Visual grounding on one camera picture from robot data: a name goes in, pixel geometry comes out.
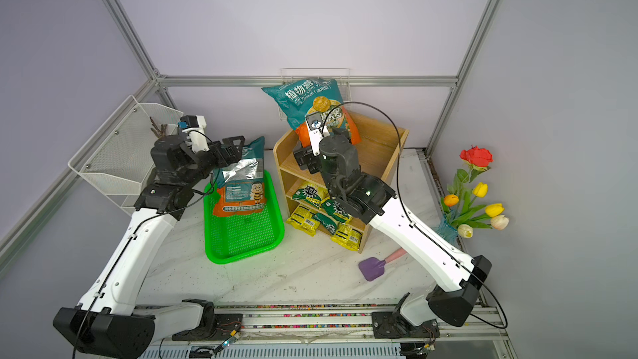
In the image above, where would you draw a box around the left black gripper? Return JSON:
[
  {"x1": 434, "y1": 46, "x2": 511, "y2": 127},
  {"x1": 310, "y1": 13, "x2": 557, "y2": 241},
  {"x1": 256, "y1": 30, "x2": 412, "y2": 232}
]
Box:
[{"x1": 181, "y1": 132, "x2": 244, "y2": 189}]

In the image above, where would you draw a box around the teal orange soil bag back-facing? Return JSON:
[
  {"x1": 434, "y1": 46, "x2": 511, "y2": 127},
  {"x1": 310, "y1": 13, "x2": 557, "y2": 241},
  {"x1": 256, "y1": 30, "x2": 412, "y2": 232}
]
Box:
[{"x1": 213, "y1": 136, "x2": 267, "y2": 218}]

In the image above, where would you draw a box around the yellow green fertilizer packet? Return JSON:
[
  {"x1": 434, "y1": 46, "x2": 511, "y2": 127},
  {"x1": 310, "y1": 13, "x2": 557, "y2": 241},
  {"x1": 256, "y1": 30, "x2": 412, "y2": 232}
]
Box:
[
  {"x1": 292, "y1": 182, "x2": 329, "y2": 209},
  {"x1": 286, "y1": 204, "x2": 322, "y2": 237},
  {"x1": 321, "y1": 199, "x2": 352, "y2": 224},
  {"x1": 331, "y1": 224, "x2": 362, "y2": 252}
]

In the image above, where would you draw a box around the teal orange soil bag front-facing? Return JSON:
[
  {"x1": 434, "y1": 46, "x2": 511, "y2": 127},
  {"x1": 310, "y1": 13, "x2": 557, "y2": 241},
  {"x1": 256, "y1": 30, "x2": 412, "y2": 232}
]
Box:
[{"x1": 262, "y1": 78, "x2": 362, "y2": 147}]

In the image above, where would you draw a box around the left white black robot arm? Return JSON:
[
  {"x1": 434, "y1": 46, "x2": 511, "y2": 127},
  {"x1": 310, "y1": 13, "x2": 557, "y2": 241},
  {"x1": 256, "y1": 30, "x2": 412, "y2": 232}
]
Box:
[{"x1": 53, "y1": 135, "x2": 245, "y2": 358}]

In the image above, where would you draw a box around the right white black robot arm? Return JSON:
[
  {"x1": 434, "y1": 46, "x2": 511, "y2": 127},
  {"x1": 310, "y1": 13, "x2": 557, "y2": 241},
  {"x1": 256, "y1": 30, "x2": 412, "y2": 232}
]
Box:
[{"x1": 294, "y1": 136, "x2": 492, "y2": 327}]

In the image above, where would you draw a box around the wooden two-tier shelf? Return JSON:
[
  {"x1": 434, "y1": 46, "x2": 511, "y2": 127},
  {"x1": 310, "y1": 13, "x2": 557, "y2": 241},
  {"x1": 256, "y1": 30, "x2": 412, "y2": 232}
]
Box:
[{"x1": 272, "y1": 109, "x2": 410, "y2": 253}]

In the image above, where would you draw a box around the brown twigs bundle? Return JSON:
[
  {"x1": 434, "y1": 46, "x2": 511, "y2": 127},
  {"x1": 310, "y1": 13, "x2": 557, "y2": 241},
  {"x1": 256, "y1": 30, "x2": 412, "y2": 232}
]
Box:
[{"x1": 150, "y1": 117, "x2": 168, "y2": 140}]

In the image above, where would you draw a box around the green plastic basket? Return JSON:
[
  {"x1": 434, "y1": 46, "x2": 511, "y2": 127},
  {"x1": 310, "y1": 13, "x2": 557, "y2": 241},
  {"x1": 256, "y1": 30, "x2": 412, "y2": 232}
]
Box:
[{"x1": 203, "y1": 172, "x2": 284, "y2": 264}]

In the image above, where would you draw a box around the purple pink toy shovel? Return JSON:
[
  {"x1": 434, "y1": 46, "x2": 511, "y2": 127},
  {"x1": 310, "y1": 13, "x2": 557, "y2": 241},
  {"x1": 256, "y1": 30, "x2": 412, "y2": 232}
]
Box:
[{"x1": 358, "y1": 249, "x2": 406, "y2": 282}]

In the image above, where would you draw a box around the blue glass vase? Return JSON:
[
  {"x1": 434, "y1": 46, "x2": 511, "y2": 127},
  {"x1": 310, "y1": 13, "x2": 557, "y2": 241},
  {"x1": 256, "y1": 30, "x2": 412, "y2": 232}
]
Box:
[{"x1": 435, "y1": 219, "x2": 460, "y2": 249}]

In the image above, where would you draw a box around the artificial flower bouquet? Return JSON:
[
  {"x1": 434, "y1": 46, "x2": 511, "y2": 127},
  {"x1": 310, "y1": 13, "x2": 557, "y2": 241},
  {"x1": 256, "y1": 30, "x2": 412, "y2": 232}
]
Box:
[{"x1": 440, "y1": 146, "x2": 510, "y2": 239}]

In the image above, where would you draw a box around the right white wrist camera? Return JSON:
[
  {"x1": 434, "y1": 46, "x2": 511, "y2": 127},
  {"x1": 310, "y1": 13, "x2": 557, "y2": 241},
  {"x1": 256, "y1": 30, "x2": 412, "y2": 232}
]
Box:
[{"x1": 306, "y1": 111, "x2": 327, "y2": 156}]

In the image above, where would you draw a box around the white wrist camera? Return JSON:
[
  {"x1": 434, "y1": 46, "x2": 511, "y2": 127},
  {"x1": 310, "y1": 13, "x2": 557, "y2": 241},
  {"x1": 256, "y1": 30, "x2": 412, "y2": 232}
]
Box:
[
  {"x1": 178, "y1": 115, "x2": 209, "y2": 154},
  {"x1": 306, "y1": 111, "x2": 327, "y2": 156}
]

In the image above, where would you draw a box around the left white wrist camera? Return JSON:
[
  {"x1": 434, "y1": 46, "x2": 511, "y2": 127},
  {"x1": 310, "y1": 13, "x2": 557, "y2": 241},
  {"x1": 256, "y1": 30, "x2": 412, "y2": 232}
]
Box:
[{"x1": 178, "y1": 115, "x2": 209, "y2": 154}]

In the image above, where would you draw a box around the white wire wall basket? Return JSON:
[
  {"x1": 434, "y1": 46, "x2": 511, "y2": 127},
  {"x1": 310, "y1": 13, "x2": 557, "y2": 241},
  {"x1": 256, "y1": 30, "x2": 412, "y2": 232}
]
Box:
[{"x1": 280, "y1": 67, "x2": 352, "y2": 101}]

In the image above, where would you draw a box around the white mesh wall rack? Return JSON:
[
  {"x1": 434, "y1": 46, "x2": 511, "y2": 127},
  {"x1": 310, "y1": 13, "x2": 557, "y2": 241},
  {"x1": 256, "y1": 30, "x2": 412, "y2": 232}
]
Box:
[{"x1": 68, "y1": 96, "x2": 184, "y2": 215}]

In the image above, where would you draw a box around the metal base rail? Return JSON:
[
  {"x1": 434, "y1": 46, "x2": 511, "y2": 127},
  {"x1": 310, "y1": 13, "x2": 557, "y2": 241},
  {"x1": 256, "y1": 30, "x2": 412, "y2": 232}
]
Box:
[{"x1": 124, "y1": 301, "x2": 509, "y2": 359}]

